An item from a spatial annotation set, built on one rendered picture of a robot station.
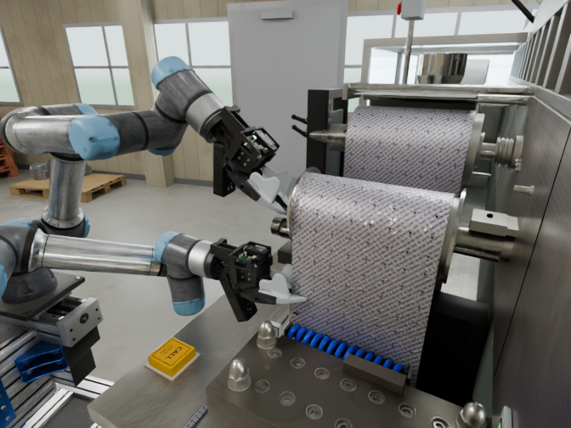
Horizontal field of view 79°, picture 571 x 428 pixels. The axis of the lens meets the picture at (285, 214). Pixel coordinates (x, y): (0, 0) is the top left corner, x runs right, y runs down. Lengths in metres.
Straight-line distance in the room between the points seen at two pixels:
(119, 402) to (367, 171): 0.67
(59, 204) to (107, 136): 0.62
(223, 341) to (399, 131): 0.60
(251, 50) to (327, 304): 3.91
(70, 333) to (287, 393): 0.87
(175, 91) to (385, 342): 0.57
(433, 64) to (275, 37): 3.21
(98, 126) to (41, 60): 5.60
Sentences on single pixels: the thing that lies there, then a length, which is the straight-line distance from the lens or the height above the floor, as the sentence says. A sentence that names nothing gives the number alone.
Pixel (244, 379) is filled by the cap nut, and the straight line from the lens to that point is 0.59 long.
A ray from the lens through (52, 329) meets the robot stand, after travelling 1.34.
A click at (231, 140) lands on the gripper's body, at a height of 1.36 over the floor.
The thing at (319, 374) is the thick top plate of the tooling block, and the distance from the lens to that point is 0.62.
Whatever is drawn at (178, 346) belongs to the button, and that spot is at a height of 0.92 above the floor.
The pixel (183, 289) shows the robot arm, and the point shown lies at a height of 1.04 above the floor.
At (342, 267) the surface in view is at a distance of 0.59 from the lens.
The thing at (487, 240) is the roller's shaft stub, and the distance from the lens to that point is 0.57.
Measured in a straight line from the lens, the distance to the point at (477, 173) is 1.56.
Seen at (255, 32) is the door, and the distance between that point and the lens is 4.36.
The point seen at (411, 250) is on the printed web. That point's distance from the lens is 0.54.
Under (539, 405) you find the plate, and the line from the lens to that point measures 0.30.
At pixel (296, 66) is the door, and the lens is 4.20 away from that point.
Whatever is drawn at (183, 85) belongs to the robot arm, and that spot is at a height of 1.46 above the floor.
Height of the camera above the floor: 1.48
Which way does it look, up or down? 22 degrees down
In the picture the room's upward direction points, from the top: straight up
